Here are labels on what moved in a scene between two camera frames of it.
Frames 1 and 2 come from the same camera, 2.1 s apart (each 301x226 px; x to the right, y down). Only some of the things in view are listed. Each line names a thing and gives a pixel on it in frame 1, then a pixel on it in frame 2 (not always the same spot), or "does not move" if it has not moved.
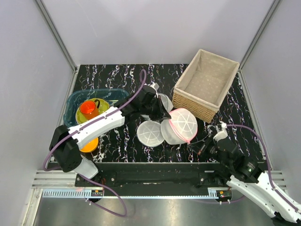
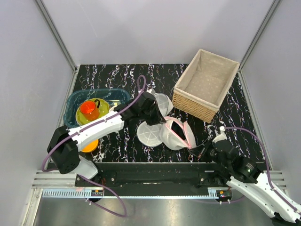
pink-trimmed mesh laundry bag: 184,123 → 171,140
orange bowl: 91,146 does not move
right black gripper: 201,149 does not move
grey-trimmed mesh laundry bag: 151,133 does not move
